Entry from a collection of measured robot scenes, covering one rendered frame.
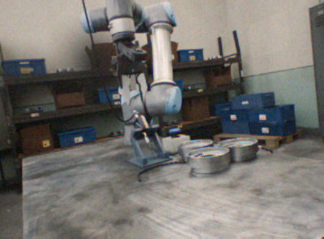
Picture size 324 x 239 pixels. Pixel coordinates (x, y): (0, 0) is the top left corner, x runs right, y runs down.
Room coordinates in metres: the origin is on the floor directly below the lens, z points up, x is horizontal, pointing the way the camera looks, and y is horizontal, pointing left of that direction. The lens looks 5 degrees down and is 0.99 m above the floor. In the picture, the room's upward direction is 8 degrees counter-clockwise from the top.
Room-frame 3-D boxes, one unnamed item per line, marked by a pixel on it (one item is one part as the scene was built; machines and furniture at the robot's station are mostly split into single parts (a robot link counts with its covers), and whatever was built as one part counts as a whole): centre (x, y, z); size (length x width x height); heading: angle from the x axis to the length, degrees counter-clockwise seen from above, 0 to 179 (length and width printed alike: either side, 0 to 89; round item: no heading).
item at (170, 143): (0.94, -0.03, 0.82); 0.08 x 0.07 x 0.05; 27
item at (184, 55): (5.09, -0.59, 1.61); 0.52 x 0.38 x 0.22; 120
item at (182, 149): (0.79, -0.08, 0.82); 0.10 x 0.10 x 0.04
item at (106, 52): (4.38, 0.75, 1.70); 0.56 x 0.36 x 0.39; 112
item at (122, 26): (0.87, 0.09, 1.21); 0.08 x 0.08 x 0.05
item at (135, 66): (0.88, 0.09, 1.13); 0.09 x 0.08 x 0.12; 29
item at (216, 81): (5.36, -1.17, 1.19); 0.45 x 0.40 x 0.37; 112
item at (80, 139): (4.12, 1.33, 0.56); 0.52 x 0.38 x 0.22; 114
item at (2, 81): (4.16, 1.24, 1.00); 1.92 x 0.57 x 2.00; 117
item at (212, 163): (0.66, -0.10, 0.82); 0.10 x 0.10 x 0.04
